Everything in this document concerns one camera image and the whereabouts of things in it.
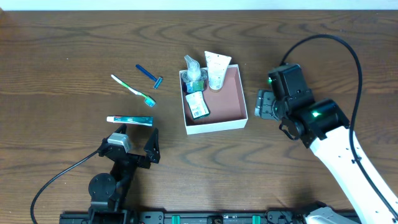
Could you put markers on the green white soap packet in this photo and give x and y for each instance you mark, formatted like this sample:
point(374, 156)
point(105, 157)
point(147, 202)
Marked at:
point(197, 105)

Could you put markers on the blue disposable razor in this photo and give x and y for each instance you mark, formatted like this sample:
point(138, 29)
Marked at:
point(157, 80)

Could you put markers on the white box with pink interior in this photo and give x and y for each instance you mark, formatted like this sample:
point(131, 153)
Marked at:
point(227, 107)

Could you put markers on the green white toothbrush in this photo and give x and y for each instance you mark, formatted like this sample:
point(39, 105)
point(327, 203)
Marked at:
point(147, 99)

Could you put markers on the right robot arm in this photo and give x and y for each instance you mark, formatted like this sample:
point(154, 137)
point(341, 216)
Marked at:
point(324, 128)

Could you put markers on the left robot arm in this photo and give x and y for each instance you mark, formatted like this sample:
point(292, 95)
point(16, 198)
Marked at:
point(109, 190)

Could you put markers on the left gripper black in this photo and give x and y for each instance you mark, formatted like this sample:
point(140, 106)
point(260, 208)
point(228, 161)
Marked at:
point(132, 156)

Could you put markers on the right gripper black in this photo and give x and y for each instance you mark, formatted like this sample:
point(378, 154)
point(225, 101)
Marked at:
point(265, 104)

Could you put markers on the clear soap pump bottle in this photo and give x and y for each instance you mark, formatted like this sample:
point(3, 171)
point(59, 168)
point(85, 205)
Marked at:
point(194, 78)

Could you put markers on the green toothpaste tube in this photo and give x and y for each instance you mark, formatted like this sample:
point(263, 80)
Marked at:
point(137, 120)

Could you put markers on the white shampoo tube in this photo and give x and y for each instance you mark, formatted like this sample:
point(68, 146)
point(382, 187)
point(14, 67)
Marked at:
point(217, 66)

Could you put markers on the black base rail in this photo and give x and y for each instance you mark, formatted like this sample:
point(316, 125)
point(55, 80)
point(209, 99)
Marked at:
point(272, 216)

